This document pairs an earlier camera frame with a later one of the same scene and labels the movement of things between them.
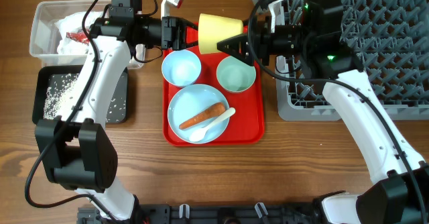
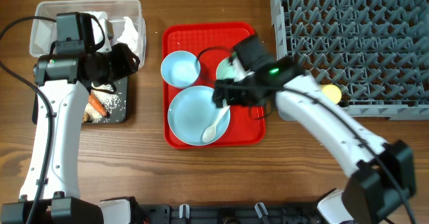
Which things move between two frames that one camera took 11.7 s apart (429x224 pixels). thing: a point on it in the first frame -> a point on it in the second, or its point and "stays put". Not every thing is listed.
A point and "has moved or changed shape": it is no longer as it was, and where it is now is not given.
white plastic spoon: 199,135 has moved or changed shape
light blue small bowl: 181,68 stays put
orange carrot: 214,110 has moved or changed shape
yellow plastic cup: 214,29 has moved or changed shape
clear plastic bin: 45,37 stays put
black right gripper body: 284,42 -> 235,93
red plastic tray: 246,125 stays put
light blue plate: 190,100 stays put
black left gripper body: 169,25 -> 114,64
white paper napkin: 72,23 has moved or changed shape
